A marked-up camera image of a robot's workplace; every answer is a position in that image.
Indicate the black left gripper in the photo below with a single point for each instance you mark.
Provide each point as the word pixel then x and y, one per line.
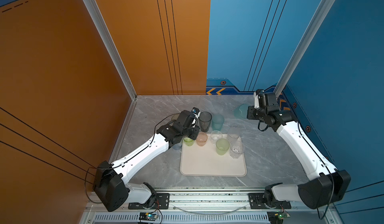
pixel 194 135

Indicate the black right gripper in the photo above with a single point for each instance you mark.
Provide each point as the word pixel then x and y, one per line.
pixel 249 115

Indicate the green small glass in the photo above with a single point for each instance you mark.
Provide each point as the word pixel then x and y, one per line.
pixel 188 142

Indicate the pink small glass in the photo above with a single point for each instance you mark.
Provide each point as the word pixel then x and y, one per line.
pixel 201 139

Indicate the dark grey tall cup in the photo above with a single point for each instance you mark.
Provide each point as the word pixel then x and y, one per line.
pixel 205 120

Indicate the teal tall cup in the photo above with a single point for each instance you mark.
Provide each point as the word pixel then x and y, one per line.
pixel 217 122
pixel 241 111

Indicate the clear small glass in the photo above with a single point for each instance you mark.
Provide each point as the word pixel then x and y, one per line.
pixel 215 136

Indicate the clear dimpled cup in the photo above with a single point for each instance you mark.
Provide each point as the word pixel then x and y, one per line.
pixel 233 135

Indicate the light green tall cup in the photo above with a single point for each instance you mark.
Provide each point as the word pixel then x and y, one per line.
pixel 222 146

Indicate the clear faceted glass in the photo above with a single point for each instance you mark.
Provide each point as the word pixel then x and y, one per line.
pixel 236 149

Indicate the light blue plastic cup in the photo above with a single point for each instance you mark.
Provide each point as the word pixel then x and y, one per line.
pixel 178 146

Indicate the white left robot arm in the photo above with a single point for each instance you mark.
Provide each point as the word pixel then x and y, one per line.
pixel 112 180

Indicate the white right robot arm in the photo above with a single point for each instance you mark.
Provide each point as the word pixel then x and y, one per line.
pixel 326 183

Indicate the white rectangular tray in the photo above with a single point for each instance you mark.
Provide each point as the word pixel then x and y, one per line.
pixel 204 161

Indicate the left green circuit board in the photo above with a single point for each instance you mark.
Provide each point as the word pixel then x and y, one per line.
pixel 148 218

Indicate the green circuit board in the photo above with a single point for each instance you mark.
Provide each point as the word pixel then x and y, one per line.
pixel 277 217
pixel 148 218

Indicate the right green circuit board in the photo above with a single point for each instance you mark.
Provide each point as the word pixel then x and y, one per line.
pixel 277 217

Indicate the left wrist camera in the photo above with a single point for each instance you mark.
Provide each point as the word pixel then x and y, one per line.
pixel 196 112

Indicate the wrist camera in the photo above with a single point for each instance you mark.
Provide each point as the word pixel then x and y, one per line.
pixel 196 112
pixel 256 98

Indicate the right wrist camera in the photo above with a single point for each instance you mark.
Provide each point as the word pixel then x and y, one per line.
pixel 256 98

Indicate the aluminium frame rail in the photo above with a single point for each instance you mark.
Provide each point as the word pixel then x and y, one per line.
pixel 210 200

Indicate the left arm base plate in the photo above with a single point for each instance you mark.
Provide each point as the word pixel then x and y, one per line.
pixel 158 201

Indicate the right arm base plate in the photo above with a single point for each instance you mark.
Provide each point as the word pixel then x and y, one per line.
pixel 259 201

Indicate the right aluminium corner post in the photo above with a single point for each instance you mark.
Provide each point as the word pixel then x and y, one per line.
pixel 316 21

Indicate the aluminium corner post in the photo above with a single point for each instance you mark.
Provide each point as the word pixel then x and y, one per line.
pixel 316 21
pixel 101 26

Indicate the left aluminium corner post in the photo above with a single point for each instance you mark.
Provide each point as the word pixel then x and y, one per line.
pixel 101 26

